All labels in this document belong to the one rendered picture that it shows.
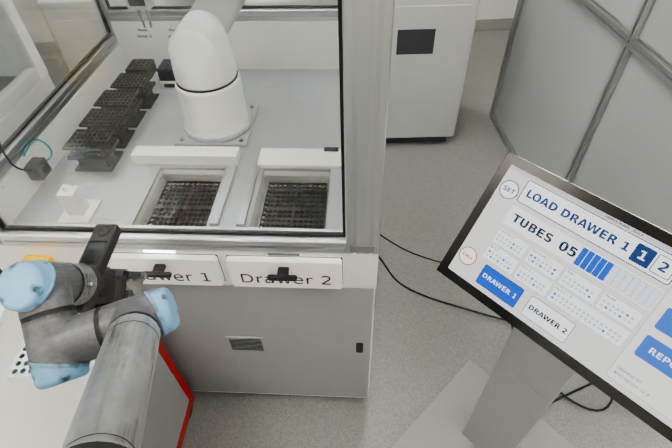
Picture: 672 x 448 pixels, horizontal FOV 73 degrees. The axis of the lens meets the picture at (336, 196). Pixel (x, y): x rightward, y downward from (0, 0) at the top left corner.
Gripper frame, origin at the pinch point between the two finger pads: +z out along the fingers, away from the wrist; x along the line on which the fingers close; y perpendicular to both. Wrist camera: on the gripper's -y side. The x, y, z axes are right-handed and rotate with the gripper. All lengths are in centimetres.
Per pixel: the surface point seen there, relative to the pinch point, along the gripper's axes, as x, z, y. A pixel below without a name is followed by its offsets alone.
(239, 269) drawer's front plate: 20.1, 14.0, -1.8
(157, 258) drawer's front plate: -0.1, 11.3, -3.9
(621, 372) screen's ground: 98, -11, 15
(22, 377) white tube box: -28.3, 8.0, 24.7
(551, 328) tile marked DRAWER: 89, -6, 9
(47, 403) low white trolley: -21.3, 7.9, 30.1
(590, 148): 152, 98, -60
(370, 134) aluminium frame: 52, -19, -27
